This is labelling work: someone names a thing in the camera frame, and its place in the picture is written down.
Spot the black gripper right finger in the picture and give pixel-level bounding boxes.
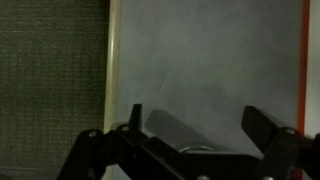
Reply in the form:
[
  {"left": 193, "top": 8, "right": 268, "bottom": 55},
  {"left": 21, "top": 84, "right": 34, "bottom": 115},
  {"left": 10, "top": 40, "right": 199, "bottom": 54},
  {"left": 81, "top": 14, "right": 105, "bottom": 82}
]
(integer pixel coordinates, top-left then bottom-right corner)
[{"left": 241, "top": 105, "right": 320, "bottom": 180}]

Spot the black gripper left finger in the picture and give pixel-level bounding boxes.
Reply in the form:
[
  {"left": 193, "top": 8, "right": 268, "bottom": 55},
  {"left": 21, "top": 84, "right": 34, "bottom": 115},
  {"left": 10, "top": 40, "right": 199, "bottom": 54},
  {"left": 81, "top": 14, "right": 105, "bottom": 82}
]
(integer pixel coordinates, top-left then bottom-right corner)
[{"left": 56, "top": 103, "right": 188, "bottom": 180}]

